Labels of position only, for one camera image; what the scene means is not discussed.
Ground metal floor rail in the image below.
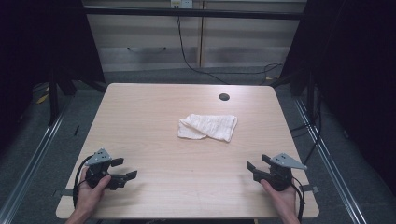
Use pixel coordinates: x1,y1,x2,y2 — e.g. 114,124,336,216
293,97,368,224
0,92,74,224

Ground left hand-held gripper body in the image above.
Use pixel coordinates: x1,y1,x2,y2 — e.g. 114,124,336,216
84,147,128,191

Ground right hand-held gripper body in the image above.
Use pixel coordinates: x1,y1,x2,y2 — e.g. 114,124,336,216
252,152,308,191

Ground yellow floor tape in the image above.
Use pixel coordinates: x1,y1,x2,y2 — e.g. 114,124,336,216
36,92,50,105

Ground person's left hand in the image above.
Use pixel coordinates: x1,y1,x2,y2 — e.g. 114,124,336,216
75,167,112,216

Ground dark cabinet handle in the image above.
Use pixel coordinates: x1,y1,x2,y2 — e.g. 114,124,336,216
126,46,167,53

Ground black horizontal frame bar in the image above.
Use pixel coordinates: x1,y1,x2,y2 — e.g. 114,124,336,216
83,7,304,21

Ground black floor cables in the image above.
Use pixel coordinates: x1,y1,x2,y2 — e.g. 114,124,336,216
289,90,323,166

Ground grey tape strip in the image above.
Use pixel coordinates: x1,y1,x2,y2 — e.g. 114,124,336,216
298,184,320,194
52,188,75,198

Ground black curtain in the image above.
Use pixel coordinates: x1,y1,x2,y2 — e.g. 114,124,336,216
279,0,396,195
0,0,106,150

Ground long black power cable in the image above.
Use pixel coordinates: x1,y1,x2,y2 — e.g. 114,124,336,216
176,7,284,86

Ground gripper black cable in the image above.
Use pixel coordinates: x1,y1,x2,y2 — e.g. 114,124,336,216
72,155,94,209
290,176,306,222

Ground black stand leg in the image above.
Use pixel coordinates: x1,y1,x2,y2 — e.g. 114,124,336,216
46,73,61,127

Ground white towel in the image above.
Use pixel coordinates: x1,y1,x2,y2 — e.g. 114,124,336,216
177,113,238,144

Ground person's right hand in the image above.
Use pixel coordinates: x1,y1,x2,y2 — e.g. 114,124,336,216
260,178,298,218

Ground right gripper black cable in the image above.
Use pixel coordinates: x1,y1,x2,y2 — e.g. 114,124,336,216
290,176,306,222

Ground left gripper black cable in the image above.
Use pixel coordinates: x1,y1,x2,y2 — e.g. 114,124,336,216
72,155,94,209

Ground white wall power outlet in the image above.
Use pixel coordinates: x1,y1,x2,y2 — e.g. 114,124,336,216
170,0,194,9

